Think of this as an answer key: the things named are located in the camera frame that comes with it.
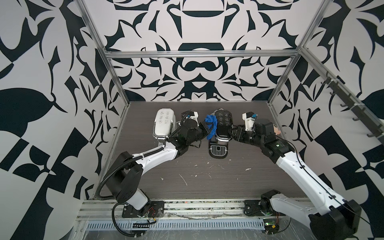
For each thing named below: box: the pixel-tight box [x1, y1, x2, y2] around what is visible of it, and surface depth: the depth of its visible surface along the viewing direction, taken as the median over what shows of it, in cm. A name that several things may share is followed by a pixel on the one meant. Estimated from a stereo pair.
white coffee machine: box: [153, 108, 177, 142], surface depth 81 cm
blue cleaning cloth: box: [205, 114, 218, 140], surface depth 79 cm
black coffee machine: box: [208, 108, 234, 159], surface depth 84 cm
